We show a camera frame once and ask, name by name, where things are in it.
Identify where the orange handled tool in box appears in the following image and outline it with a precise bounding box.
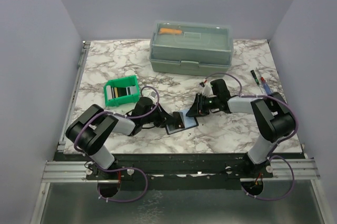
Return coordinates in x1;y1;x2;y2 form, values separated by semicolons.
158;28;183;35

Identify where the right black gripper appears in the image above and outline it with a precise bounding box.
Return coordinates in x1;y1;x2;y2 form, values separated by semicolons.
186;93;220;117

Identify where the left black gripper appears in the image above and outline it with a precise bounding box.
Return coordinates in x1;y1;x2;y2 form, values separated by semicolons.
142;103;176;128

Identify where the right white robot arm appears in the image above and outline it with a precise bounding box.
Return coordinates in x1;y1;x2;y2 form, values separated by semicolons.
186;79;298;178

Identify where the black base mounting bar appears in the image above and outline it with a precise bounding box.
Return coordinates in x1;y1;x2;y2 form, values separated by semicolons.
53;152;307;190

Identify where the green handled screwdriver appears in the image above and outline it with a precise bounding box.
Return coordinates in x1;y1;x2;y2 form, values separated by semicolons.
250;70;263;92

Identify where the purple cable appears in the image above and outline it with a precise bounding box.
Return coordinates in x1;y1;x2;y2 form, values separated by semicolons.
73;86;160;203
200;73;300;200

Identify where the green plastic bin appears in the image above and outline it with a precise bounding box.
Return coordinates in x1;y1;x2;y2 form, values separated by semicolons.
103;75;140;107

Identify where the grey plastic tool box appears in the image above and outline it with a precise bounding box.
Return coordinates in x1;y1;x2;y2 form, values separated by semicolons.
149;21;234;76

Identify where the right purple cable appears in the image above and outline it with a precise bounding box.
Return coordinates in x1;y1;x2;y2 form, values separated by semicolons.
200;73;300;200

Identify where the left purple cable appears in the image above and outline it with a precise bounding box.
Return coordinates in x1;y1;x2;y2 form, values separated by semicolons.
73;86;160;203

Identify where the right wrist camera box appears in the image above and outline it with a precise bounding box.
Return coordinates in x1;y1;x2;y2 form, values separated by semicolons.
202;84;213;97

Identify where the black card holder wallet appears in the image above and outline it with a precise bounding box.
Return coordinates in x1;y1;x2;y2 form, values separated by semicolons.
165;109;199;135

